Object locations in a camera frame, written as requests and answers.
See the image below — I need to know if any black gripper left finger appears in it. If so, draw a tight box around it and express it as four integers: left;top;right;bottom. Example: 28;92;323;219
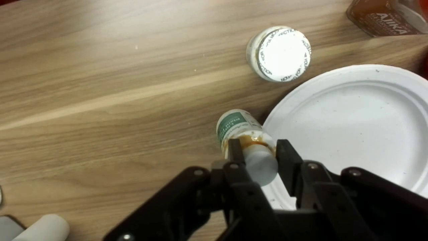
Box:
103;138;287;241

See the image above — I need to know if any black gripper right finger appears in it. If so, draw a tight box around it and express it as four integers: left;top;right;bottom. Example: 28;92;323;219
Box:
274;138;428;241

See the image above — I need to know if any yellow cap green label bottle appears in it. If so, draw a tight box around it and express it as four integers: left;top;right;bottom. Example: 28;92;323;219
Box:
216;108;280;188

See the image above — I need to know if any small white pill bottle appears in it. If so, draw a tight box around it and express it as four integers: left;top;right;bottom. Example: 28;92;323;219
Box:
246;26;313;85

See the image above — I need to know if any spice jar orange lid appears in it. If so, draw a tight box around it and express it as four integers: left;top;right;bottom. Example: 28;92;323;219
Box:
345;0;428;38

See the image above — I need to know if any white paper plate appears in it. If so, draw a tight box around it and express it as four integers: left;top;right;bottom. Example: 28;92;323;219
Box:
260;65;428;212

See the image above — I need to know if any white foam cup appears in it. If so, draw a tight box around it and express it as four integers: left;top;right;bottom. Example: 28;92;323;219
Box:
12;213;71;241

